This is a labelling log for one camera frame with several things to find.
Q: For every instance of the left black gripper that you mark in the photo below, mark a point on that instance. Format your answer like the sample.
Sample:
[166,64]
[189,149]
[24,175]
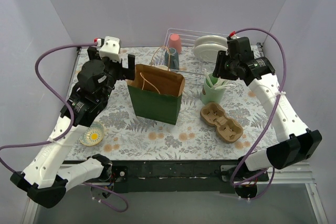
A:
[121,69]

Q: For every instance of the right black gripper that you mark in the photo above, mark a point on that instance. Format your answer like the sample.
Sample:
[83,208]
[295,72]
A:
[220,67]

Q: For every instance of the green paper bag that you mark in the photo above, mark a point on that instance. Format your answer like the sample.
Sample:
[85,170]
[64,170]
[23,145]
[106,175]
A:
[156,94]

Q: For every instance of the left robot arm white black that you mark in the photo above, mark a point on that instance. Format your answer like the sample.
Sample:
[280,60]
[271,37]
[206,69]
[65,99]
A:
[44,181]

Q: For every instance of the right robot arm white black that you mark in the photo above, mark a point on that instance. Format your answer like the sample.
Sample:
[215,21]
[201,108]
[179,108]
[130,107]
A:
[296,142]

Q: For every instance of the front white plate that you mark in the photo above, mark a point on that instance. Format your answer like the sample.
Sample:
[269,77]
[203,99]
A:
[208,52]

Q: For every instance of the white plate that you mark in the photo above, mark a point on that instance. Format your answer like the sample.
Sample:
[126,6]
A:
[208,52]
[211,39]

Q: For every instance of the green utensil holder cup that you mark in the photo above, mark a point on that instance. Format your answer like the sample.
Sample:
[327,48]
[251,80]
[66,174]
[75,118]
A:
[208,95]

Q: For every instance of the rear white plate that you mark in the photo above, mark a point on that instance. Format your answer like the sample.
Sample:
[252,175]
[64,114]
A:
[211,39]

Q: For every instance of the dark teal mug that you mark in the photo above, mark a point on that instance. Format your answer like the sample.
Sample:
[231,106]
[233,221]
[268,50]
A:
[171,59]

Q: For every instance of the pink cup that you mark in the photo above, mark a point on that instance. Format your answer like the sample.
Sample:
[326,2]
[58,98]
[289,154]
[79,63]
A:
[175,42]

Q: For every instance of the stack of brown paper cups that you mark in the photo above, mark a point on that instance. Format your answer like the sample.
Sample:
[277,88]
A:
[163,67]

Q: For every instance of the brown cardboard cup carrier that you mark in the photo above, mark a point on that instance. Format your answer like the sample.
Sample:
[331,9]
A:
[228,129]

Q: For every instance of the patterned small bowl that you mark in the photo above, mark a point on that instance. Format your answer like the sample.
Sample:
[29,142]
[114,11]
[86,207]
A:
[93,135]

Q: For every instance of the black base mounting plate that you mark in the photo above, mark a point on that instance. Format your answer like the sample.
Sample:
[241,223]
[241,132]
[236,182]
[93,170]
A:
[170,176]

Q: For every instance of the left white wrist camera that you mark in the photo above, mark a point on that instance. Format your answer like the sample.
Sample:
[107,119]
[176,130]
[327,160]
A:
[109,47]

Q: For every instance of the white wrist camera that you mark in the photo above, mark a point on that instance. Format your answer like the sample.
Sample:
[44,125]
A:
[109,47]
[232,35]

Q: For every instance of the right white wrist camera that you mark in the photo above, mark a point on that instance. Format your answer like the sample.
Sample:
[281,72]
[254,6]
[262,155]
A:
[232,35]

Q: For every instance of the white wire dish rack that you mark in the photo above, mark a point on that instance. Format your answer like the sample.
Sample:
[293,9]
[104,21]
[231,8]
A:
[191,66]

